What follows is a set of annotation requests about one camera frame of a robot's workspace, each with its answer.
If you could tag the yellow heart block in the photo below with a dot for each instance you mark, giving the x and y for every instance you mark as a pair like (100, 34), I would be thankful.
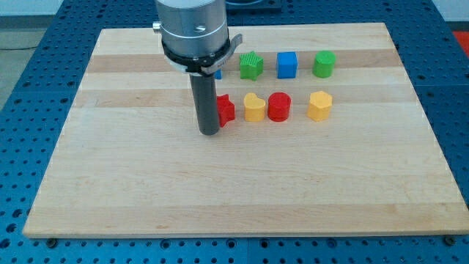
(254, 108)

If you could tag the light wooden board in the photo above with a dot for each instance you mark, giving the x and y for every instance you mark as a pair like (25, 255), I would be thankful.
(130, 161)

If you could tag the green cylinder block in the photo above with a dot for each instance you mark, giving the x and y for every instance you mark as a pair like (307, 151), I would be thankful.
(324, 63)

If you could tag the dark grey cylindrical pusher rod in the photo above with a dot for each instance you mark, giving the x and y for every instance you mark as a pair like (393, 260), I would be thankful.
(205, 101)

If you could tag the red cylinder block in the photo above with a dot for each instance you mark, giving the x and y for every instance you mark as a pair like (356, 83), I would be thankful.
(279, 106)

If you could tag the green star block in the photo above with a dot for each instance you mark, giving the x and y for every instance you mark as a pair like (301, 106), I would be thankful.
(251, 66)

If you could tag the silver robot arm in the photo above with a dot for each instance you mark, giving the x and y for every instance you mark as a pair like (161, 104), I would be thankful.
(195, 40)

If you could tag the blue cube block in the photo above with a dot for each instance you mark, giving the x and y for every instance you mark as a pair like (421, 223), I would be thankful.
(286, 65)

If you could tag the yellow hexagon block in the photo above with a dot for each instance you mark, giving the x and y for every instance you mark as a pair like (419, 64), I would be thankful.
(320, 104)

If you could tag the black flange ring with clamp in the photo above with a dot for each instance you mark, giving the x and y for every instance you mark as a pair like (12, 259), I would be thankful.
(203, 65)

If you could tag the small blue block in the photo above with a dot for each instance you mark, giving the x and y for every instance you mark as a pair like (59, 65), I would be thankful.
(218, 74)

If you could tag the red star block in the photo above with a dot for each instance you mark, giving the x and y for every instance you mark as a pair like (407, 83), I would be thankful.
(226, 109)

